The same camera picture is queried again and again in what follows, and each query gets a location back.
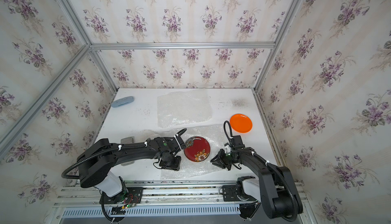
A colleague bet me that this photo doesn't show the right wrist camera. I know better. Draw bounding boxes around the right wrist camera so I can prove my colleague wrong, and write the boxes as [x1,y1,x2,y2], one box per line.
[223,143,245,155]

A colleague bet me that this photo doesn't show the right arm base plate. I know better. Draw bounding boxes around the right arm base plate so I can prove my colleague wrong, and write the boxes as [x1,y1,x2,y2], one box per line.
[220,185,259,202]

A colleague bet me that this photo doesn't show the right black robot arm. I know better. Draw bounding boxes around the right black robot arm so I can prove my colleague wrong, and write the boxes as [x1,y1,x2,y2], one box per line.
[210,121,303,222]

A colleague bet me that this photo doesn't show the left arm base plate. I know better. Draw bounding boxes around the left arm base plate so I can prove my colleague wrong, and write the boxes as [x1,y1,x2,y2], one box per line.
[99,187,144,208]

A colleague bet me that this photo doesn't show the red floral dinner plate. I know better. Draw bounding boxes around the red floral dinner plate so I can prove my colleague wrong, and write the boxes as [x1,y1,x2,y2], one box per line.
[184,136,211,163]

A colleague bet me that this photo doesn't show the grey flat block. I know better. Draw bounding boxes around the grey flat block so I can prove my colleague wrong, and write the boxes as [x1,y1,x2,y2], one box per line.
[121,136,134,167]

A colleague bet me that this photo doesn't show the orange dinner plate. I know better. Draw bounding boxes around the orange dinner plate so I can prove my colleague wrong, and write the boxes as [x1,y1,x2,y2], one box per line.
[229,114,253,133]

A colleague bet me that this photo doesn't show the aluminium front rail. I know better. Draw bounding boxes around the aluminium front rail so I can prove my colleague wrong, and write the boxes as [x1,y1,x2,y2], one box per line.
[53,179,309,208]

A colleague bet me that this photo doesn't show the white vented panel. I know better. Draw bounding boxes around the white vented panel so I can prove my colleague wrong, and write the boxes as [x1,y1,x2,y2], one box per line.
[62,204,240,219]

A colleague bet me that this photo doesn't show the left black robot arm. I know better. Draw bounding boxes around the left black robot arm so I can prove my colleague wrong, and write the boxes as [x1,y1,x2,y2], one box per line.
[61,128,187,224]

